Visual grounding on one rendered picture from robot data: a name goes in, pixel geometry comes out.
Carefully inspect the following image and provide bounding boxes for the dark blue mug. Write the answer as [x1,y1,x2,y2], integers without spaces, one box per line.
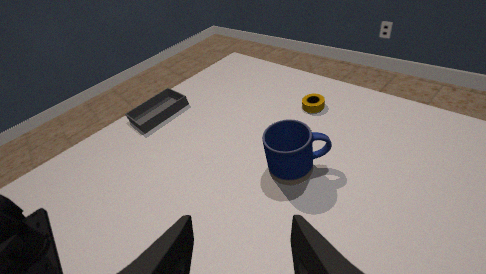
[262,119,332,185]

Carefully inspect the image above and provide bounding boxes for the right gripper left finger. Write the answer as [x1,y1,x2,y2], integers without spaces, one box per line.
[117,215,194,274]

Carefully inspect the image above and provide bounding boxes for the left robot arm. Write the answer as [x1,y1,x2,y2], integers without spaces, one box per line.
[0,194,63,274]

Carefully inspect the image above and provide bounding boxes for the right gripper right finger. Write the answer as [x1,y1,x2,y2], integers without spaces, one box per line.
[291,215,365,274]

